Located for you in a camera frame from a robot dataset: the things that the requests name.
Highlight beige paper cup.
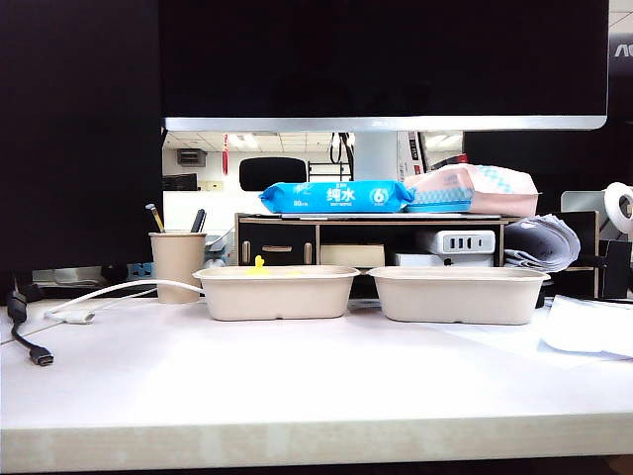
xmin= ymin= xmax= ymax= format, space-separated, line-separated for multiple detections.
xmin=148 ymin=231 xmax=208 ymax=305

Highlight large black silver-bezel monitor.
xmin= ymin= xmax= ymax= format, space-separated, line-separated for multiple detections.
xmin=157 ymin=0 xmax=609 ymax=132

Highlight beige paper pulp box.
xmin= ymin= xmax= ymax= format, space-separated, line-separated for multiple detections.
xmin=368 ymin=266 xmax=552 ymax=326
xmin=192 ymin=265 xmax=361 ymax=322

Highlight pink tissue pack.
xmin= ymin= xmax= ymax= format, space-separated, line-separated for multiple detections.
xmin=403 ymin=163 xmax=544 ymax=217

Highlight white paper sheets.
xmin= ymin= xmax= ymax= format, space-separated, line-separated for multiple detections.
xmin=537 ymin=294 xmax=633 ymax=360

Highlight black box-shaped device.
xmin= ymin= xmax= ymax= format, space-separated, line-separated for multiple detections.
xmin=597 ymin=239 xmax=633 ymax=301

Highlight black AOC monitor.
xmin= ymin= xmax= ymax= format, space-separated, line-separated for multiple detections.
xmin=463 ymin=33 xmax=633 ymax=219

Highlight white multi-port charger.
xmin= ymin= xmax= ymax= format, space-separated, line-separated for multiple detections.
xmin=435 ymin=229 xmax=497 ymax=255

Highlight wooden black desk organizer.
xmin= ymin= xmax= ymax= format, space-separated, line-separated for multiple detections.
xmin=234 ymin=211 xmax=601 ymax=299

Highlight white cardboard carton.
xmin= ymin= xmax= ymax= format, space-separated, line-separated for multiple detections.
xmin=396 ymin=131 xmax=427 ymax=182

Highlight dark monitor with silver base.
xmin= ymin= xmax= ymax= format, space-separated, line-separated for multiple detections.
xmin=0 ymin=0 xmax=164 ymax=298

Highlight white monitor stand column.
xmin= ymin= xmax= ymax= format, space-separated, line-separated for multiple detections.
xmin=353 ymin=131 xmax=398 ymax=182

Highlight black USB-C cable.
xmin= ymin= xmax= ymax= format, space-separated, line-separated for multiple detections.
xmin=6 ymin=284 xmax=56 ymax=368

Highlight black round plug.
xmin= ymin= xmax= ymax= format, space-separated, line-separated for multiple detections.
xmin=100 ymin=261 xmax=130 ymax=284

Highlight white tape roll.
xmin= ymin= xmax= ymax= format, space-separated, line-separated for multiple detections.
xmin=603 ymin=180 xmax=633 ymax=222

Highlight blue wet wipes pack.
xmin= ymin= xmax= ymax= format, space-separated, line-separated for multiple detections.
xmin=258 ymin=179 xmax=415 ymax=215

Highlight pencil with silver tip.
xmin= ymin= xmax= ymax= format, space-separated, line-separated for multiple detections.
xmin=144 ymin=202 xmax=166 ymax=234

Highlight silver power strip with socket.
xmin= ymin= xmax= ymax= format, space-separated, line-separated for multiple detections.
xmin=32 ymin=261 xmax=157 ymax=288

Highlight flat white box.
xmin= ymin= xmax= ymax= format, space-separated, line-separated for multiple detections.
xmin=394 ymin=252 xmax=496 ymax=268

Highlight small beige box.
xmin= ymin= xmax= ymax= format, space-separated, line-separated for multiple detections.
xmin=319 ymin=243 xmax=387 ymax=268

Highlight rolled grey papers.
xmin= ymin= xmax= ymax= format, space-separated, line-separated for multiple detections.
xmin=503 ymin=213 xmax=582 ymax=274

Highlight silver metal plate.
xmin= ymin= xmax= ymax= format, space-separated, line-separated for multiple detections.
xmin=561 ymin=190 xmax=607 ymax=214

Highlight white cable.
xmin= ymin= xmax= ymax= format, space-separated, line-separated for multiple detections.
xmin=44 ymin=278 xmax=205 ymax=326

